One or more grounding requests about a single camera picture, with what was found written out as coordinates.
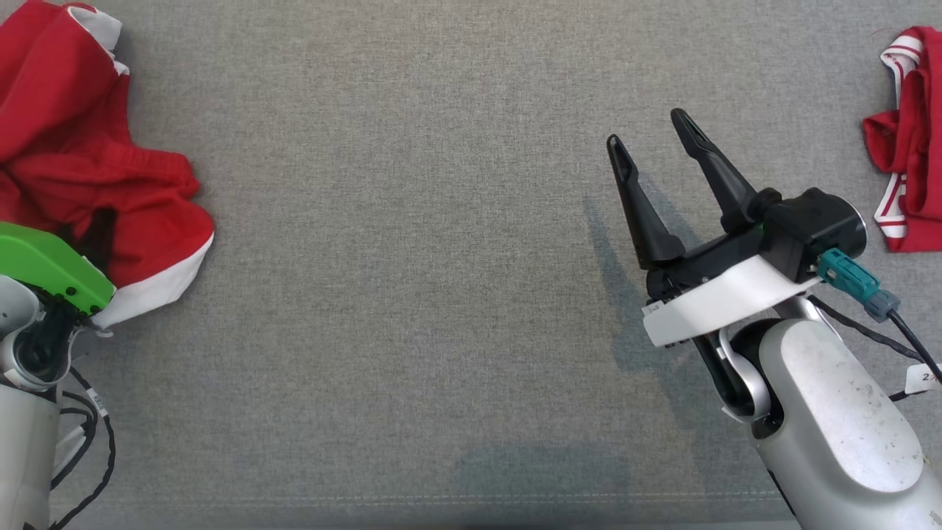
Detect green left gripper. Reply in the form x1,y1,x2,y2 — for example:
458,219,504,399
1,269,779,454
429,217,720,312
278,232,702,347
0,208,118,319

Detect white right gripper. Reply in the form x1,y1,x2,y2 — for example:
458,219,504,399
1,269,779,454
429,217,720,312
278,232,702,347
606,107,823,350

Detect red shorts with white trim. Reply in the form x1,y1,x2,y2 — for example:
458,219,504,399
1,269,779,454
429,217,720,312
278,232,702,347
0,0,215,328

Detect red jersey with white sleeves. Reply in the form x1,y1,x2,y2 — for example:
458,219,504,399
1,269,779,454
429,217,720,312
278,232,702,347
863,26,942,253

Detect grey fabric sofa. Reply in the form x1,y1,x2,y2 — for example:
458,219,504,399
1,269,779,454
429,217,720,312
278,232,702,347
0,0,942,530

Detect right camera cable teal plug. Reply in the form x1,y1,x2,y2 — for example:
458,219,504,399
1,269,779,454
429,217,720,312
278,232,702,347
817,247,942,384

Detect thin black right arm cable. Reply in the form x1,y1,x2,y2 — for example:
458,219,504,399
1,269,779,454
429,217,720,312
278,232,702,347
806,294,942,402

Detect white cable tag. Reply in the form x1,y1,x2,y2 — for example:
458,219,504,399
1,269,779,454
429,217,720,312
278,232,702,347
904,364,942,395

